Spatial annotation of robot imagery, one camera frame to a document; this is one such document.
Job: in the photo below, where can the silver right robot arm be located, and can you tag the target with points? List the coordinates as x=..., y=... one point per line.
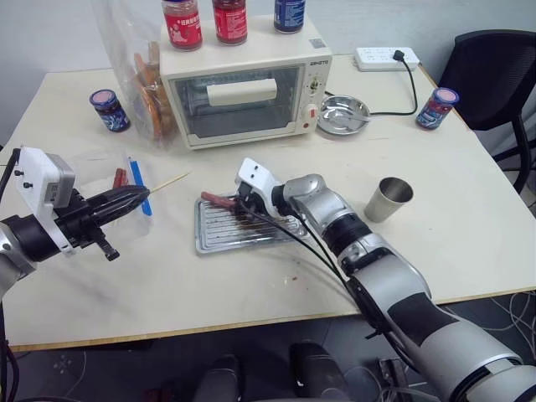
x=402, y=293

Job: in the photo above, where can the stainless steel cup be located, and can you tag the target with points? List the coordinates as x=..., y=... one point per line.
x=387, y=201

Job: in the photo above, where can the dark rounded shape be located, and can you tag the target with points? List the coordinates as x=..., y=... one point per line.
x=316, y=372
x=224, y=379

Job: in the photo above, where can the black office chair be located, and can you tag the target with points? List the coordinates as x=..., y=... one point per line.
x=494, y=79

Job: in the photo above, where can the cream white toaster oven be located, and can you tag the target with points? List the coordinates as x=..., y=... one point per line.
x=238, y=84

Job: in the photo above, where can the metal spoon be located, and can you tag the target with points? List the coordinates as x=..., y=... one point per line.
x=352, y=116

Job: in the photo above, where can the thin wooden skewer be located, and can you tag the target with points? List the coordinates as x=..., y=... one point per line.
x=169, y=182

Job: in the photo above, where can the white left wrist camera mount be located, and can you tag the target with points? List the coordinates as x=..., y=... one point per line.
x=37, y=171

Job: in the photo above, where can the red jar with figure label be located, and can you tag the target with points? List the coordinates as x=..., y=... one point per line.
x=182, y=25

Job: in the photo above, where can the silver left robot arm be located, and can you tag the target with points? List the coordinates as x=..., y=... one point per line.
x=17, y=247

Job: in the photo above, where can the ribbed metal baking tray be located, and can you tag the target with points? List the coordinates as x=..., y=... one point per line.
x=226, y=232

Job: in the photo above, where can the clear zip bag blue strip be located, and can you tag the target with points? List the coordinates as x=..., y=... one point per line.
x=125, y=167

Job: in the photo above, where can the white power strip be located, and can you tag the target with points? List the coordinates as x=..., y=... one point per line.
x=377, y=58

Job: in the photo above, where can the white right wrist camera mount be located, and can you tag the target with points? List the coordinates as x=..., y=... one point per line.
x=259, y=178

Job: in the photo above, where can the tall clear plastic bag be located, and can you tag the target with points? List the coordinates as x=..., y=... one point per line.
x=121, y=63

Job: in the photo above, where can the blue jar with dark lid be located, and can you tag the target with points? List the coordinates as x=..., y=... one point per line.
x=289, y=14

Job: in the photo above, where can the blue jar with pink lid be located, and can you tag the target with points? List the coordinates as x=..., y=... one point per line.
x=435, y=109
x=109, y=112

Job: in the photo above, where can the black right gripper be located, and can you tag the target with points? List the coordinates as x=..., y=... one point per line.
x=251, y=199

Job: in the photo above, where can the round stainless steel dish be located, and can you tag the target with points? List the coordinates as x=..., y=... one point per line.
x=341, y=121

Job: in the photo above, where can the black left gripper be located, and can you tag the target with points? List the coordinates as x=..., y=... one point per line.
x=77, y=218

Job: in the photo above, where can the red jar with text label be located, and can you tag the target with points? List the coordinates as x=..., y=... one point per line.
x=229, y=21

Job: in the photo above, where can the brown bread slices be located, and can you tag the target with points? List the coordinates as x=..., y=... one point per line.
x=153, y=96

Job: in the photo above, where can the reddish brown sausage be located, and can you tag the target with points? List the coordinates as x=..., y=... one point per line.
x=218, y=198

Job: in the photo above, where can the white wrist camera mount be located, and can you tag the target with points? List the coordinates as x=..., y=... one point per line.
x=259, y=178
x=37, y=171

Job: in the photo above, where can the red sausage in zip bag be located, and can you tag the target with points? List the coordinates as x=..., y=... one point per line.
x=119, y=178

